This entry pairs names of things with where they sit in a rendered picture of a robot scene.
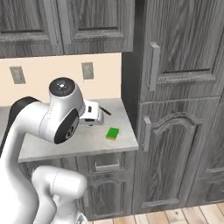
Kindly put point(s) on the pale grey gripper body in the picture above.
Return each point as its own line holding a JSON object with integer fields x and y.
{"x": 96, "y": 120}

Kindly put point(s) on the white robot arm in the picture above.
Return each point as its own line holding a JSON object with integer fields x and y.
{"x": 26, "y": 122}

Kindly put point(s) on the green and yellow sponge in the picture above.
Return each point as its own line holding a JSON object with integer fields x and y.
{"x": 112, "y": 133}

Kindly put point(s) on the black thin rod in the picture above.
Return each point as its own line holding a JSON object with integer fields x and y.
{"x": 106, "y": 111}

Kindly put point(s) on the grey wood drawer front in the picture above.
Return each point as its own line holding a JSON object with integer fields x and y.
{"x": 108, "y": 159}

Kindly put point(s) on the grey base cupboard front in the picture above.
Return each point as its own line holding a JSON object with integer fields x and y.
{"x": 58, "y": 164}

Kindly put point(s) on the grey base cupboard door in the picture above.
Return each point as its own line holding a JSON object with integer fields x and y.
{"x": 109, "y": 195}

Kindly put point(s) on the arched grey cupboard door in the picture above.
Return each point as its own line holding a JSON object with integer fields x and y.
{"x": 175, "y": 151}

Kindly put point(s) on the tall grey cupboard door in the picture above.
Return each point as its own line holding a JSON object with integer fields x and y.
{"x": 186, "y": 43}

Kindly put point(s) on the grey wood cupboard run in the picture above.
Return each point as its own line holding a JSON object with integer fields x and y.
{"x": 210, "y": 163}

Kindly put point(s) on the grey wall socket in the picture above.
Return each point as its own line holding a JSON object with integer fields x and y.
{"x": 87, "y": 70}
{"x": 17, "y": 75}

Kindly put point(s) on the grey wood wall cupboard door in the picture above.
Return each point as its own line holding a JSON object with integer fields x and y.
{"x": 23, "y": 26}
{"x": 96, "y": 23}

